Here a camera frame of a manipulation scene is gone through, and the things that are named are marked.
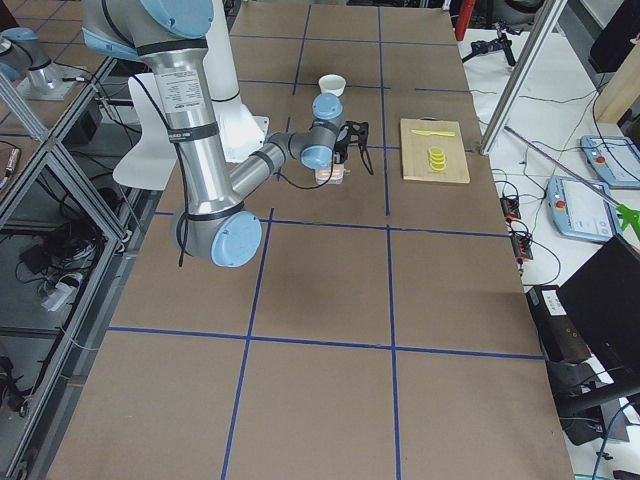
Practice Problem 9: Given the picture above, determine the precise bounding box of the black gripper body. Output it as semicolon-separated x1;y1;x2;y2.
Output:
334;127;350;156

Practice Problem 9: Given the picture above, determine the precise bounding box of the clear plastic egg box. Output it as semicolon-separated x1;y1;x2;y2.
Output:
314;164;345;185

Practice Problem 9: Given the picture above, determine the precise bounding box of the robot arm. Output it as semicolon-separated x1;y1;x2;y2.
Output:
83;1;343;267

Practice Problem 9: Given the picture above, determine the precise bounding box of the white bowl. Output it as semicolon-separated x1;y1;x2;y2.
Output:
318;74;346;97

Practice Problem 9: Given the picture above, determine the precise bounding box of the bamboo cutting board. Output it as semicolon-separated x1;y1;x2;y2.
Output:
400;118;470;184

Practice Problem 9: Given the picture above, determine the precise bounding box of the yellow plastic knife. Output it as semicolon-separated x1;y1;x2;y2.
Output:
411;129;456;138

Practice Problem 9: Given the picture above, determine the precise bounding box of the white chair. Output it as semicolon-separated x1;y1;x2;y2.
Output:
113;73;177;191

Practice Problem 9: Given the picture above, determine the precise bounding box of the teach pendant near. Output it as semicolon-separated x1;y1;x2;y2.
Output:
547;175;622;243

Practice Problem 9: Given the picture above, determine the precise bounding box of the teach pendant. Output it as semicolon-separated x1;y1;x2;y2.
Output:
580;135;639;190
547;175;622;243

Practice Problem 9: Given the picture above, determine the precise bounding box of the teach pendant far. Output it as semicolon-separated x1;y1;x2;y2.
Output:
580;135;639;190

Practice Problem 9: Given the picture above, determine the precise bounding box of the reacher grabber stick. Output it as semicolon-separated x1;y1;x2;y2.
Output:
504;126;640;237

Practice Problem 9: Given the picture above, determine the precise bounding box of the black monitor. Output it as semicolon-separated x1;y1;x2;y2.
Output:
558;235;639;374

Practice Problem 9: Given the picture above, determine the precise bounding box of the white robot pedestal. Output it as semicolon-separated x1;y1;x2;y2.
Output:
203;0;266;163

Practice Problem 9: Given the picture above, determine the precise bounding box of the aluminium frame post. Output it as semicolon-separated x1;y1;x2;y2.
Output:
479;0;568;155

